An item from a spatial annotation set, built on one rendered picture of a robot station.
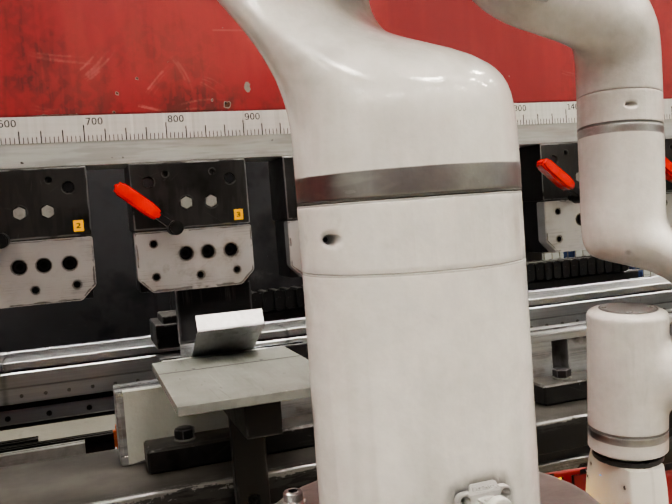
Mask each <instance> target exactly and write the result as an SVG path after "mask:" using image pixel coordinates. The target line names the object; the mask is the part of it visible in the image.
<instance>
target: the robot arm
mask: <svg viewBox="0 0 672 504"><path fill-rule="evenodd" d="M217 1H218V2H219V3H220V4H221V6H222V7H223V8H224V9H225V10H226V11H227V12H228V14H229V15H230V16H231V17H232V18H233V19H234V20H235V22H236V23H237V24H238V25H239V26H240V28H241V29H242V30H243V31H244V32H245V33H246V35H247V36H248V37H249V39H250V40H251V41H252V43H253V44H254V45H255V47H256V48H257V50H258V51H259V53H260V54H261V56H262V57H263V59H264V60H265V62H266V64H267V65H268V67H269V69H270V71H271V73H272V75H273V77H274V78H275V80H276V82H277V85H278V88H279V90H280V93H281V95H282V98H283V101H284V105H285V108H286V112H287V116H288V121H289V126H290V133H291V141H292V151H293V164H294V177H295V188H296V199H297V206H300V207H297V216H298V229H299V242H300V256H301V269H302V277H303V290H304V304H305V317H306V331H307V345H308V358H309V372H310V386H311V399H312V413H313V426H314V440H315V454H316V467H317V481H314V482H312V483H309V484H307V485H304V486H302V487H300V488H289V489H286V490H285V491H284V492H283V498H282V499H281V500H280V501H278V502H277V503H276V504H669V501H668V490H667V482H666V475H665V469H664V465H663V464H662V462H663V461H664V455H665V454H667V453H668V451H669V414H670V412H671V411H672V336H670V332H669V314H668V312H667V311H666V310H664V309H662V308H660V307H658V306H654V305H650V304H644V303H633V302H615V303H606V304H601V305H597V306H594V307H592V308H590V309H589V310H588V311H587V313H586V338H587V425H588V445H589V447H590V453H589V458H588V465H587V476H586V492H585V491H584V490H582V489H580V488H578V487H577V486H575V485H573V484H571V483H569V482H567V481H564V480H562V479H559V478H557V477H555V476H552V475H548V474H545V473H542V472H539V467H538V450H537V434H536V417H535V400H534V383H533V367H532V350H531V333H530V317H529V300H528V283H527V267H526V253H525V237H524V220H523V203H522V191H521V189H522V184H521V165H520V152H519V140H518V128H517V121H516V113H515V107H514V103H513V98H512V94H511V91H510V88H509V86H508V84H507V82H506V80H505V79H504V77H503V75H502V74H501V73H500V72H499V71H498V70H497V69H496V68H494V67H493V66H492V65H490V64H489V63H487V62H485V61H483V60H481V59H479V58H477V57H475V56H473V55H471V54H468V53H465V52H462V51H458V50H455V49H452V48H449V47H444V46H440V45H436V44H432V43H427V42H423V41H419V40H414V39H410V38H406V37H402V36H399V35H395V34H392V33H389V32H387V31H385V30H384V29H382V27H381V26H380V25H379V24H378V22H377V21H376V19H375V17H374V15H373V13H372V11H371V8H370V4H369V0H217ZM472 1H473V2H474V3H475V4H476V5H478V6H479V7H480V8H481V9H482V10H484V11H485V12H486V13H488V14H489V15H491V16H493V17H494V18H496V19H498V20H500V21H502V22H503V23H506V24H508V25H510V26H513V27H515V28H518V29H521V30H524V31H527V32H530V33H533V34H536V35H539V36H542V37H545V38H548V39H551V40H554V41H556V42H559V43H561V44H564V45H566V46H568V47H570V48H571V49H572V51H573V55H574V62H575V79H576V110H577V142H578V166H579V189H580V216H581V233H582V240H583V244H584V247H585V249H586V250H587V252H588V253H589V254H590V255H592V256H593V257H595V258H598V259H601V260H605V261H609V262H613V263H618V264H623V265H627V266H632V267H636V268H640V269H644V270H647V271H650V272H652V273H655V274H657V275H659V276H661V277H663V278H665V279H666V280H668V281H669V282H671V283H672V229H671V227H670V225H669V223H668V220H667V215H666V181H665V130H664V102H663V72H662V50H661V37H660V30H659V25H658V21H657V17H656V15H655V12H654V9H653V7H652V5H651V3H650V1H649V0H472ZM513 190H517V191H513ZM310 205H311V206H310Z"/></svg>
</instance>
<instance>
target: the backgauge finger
mask: <svg viewBox="0 0 672 504"><path fill-rule="evenodd" d="M149 323H150V334H151V340H152V341H153V343H154V344H155V346H156V347H157V349H167V348H175V347H180V343H179V340H178V328H177V316H176V310H168V311H159V312H157V318H150V319H149Z"/></svg>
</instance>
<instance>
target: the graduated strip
mask: <svg viewBox="0 0 672 504"><path fill-rule="evenodd" d="M663 102H664V119H672V99H663ZM514 107H515V113H516V121H517V125H524V124H550V123H576V122H577V110H576V101H572V102H537V103H514ZM264 134H290V126H289V121H288V116H287V112H286V110H252V111H217V112H181V113H146V114H110V115H75V116H39V117H3V118H0V145H4V144H30V143H56V142H82V141H108V140H134V139H160V138H186V137H212V136H238V135H264Z"/></svg>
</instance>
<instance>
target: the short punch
mask: <svg viewBox="0 0 672 504"><path fill-rule="evenodd" d="M174 292H175V304H176V316H177V328H178V340H179V343H180V354H181V358H187V357H191V355H192V351H193V347H194V343H195V339H196V335H197V325H196V318H195V316H198V315H207V314H215V313H224V312H233V311H242V310H251V309H252V301H251V288H250V281H249V282H245V283H243V284H240V285H230V286H220V287H210V288H200V289H190V290H180V291H174Z"/></svg>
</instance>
